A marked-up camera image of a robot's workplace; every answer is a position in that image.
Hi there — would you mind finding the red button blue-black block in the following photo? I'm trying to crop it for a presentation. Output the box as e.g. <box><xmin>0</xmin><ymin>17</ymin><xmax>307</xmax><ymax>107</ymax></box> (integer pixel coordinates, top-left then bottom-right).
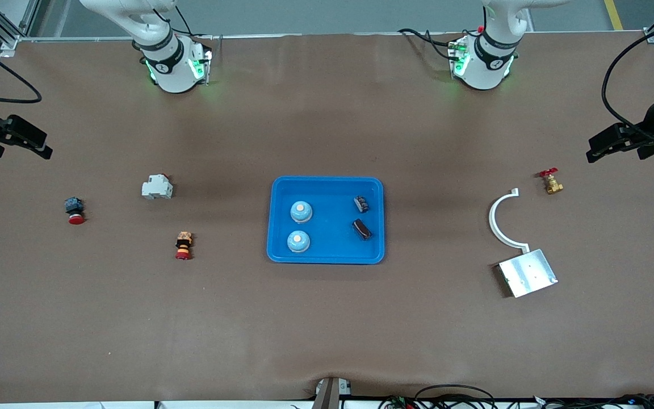
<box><xmin>64</xmin><ymin>197</ymin><xmax>86</xmax><ymax>226</ymax></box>

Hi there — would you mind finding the aluminium square plate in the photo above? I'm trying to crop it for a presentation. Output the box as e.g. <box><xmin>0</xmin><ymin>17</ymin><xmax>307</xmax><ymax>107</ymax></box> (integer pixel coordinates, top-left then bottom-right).
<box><xmin>496</xmin><ymin>249</ymin><xmax>559</xmax><ymax>298</ymax></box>

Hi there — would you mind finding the brass valve red handle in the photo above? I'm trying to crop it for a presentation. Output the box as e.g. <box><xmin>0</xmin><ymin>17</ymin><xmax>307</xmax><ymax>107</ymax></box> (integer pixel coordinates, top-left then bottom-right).
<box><xmin>539</xmin><ymin>168</ymin><xmax>564</xmax><ymax>195</ymax></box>

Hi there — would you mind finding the white curved plastic bracket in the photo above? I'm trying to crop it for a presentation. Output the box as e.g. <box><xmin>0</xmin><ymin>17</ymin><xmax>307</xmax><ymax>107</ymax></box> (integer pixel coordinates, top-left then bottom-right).
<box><xmin>488</xmin><ymin>188</ymin><xmax>530</xmax><ymax>253</ymax></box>

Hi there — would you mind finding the black base cable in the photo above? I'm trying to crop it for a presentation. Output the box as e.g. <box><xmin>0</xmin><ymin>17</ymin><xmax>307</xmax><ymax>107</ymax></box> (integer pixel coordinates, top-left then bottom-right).
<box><xmin>175</xmin><ymin>3</ymin><xmax>214</xmax><ymax>40</ymax></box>
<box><xmin>398</xmin><ymin>27</ymin><xmax>459</xmax><ymax>60</ymax></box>

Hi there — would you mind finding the black cable loop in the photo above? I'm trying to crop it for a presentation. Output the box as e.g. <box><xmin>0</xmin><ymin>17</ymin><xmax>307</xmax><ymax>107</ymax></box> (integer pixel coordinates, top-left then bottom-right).
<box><xmin>415</xmin><ymin>385</ymin><xmax>496</xmax><ymax>409</ymax></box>

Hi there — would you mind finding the grey metal mount bracket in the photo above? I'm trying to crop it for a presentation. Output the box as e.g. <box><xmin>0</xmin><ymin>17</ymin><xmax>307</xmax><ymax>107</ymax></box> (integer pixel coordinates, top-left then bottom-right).
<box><xmin>311</xmin><ymin>377</ymin><xmax>353</xmax><ymax>409</ymax></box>

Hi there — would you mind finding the black cable bundle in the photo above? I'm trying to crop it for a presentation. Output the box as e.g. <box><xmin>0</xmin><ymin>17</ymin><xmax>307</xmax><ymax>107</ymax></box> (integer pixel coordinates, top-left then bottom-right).
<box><xmin>378</xmin><ymin>394</ymin><xmax>654</xmax><ymax>409</ymax></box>

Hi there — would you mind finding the white circuit breaker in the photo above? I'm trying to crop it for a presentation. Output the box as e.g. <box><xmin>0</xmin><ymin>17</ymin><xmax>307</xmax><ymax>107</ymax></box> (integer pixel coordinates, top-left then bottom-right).
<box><xmin>141</xmin><ymin>174</ymin><xmax>174</xmax><ymax>200</ymax></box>

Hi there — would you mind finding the red yellow emergency stop button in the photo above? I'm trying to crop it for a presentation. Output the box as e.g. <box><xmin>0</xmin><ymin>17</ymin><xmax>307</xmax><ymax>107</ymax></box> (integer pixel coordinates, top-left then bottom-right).
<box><xmin>175</xmin><ymin>231</ymin><xmax>194</xmax><ymax>261</ymax></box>

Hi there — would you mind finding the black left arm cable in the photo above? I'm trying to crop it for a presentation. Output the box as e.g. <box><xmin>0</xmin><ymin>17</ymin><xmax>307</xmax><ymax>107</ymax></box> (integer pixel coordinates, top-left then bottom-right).
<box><xmin>601</xmin><ymin>17</ymin><xmax>654</xmax><ymax>143</ymax></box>

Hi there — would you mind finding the blue plastic tray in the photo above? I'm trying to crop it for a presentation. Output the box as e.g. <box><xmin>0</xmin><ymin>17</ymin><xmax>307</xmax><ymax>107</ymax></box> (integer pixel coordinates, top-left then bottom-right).
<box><xmin>266</xmin><ymin>176</ymin><xmax>385</xmax><ymax>265</ymax></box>

